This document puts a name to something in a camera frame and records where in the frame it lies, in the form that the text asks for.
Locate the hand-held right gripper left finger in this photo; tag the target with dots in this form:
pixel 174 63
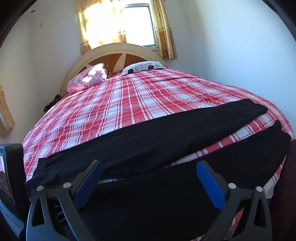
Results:
pixel 89 183

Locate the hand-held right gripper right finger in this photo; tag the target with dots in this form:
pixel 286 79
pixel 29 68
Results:
pixel 210 185

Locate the black pants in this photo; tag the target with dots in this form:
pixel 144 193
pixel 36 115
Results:
pixel 150 139

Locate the yellow curtain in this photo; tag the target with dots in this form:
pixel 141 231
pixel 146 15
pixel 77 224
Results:
pixel 5 111
pixel 92 25
pixel 165 30

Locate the person's dark maroon clothing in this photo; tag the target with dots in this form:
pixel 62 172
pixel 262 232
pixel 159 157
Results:
pixel 285 190

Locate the dark patterned cloth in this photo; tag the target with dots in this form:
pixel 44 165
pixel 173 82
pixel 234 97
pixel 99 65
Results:
pixel 52 103

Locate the red plaid bed sheet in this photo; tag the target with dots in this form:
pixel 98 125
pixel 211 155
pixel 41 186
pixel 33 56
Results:
pixel 138 97

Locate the pink pillow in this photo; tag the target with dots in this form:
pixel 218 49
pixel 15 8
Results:
pixel 87 77

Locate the beige wooden headboard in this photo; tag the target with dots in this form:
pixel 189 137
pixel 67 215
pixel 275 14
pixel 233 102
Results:
pixel 76 67

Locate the white black-patterned pillow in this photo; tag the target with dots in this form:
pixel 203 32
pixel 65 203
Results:
pixel 143 66

